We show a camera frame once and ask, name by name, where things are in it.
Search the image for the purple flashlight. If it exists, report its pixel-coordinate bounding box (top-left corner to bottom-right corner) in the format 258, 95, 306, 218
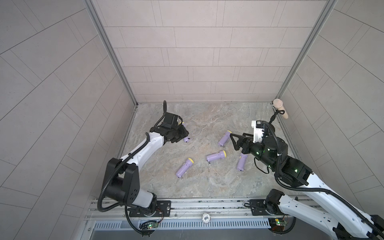
218, 130, 232, 147
206, 150, 227, 164
181, 122, 190, 143
237, 153, 248, 172
176, 158, 194, 178

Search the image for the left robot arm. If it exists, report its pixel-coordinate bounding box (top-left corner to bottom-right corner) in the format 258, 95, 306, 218
97, 101, 189, 215

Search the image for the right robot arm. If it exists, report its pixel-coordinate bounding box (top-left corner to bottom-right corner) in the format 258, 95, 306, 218
230, 121, 384, 240

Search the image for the beige microphone on stand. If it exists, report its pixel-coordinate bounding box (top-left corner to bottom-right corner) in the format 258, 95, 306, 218
273, 99, 289, 119

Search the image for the right circuit board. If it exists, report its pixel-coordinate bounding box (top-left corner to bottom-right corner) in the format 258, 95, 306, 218
268, 218, 289, 233

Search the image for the circuit board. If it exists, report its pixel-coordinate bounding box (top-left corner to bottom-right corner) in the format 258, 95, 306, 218
140, 221, 159, 231
268, 218, 289, 233

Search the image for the left circuit board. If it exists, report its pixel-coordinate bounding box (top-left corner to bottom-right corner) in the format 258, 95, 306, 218
140, 221, 159, 231

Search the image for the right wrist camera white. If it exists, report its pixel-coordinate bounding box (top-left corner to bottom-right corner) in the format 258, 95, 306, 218
251, 120, 268, 143

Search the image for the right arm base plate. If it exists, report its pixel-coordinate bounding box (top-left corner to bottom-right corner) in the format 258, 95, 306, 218
248, 199, 284, 217

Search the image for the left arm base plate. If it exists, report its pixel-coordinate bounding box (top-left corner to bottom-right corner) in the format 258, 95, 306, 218
128, 201, 172, 218

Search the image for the aluminium rail frame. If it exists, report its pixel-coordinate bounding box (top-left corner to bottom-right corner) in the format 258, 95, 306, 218
83, 196, 337, 221

